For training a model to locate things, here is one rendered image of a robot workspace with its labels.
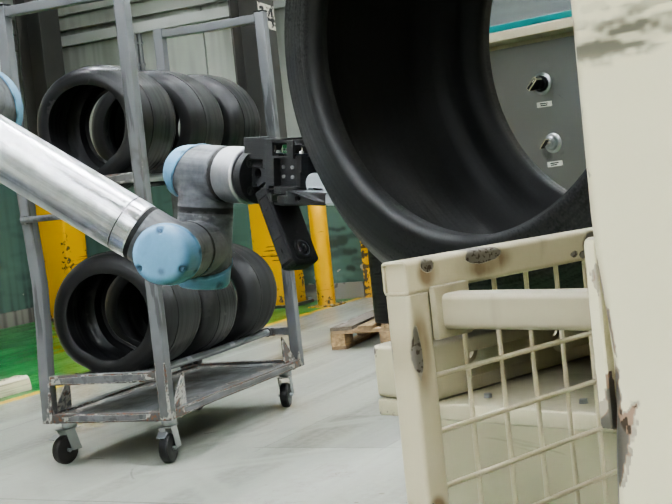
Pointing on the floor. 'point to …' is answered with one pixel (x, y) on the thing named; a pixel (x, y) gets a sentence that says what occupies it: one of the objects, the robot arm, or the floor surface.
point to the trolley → (160, 345)
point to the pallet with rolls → (367, 325)
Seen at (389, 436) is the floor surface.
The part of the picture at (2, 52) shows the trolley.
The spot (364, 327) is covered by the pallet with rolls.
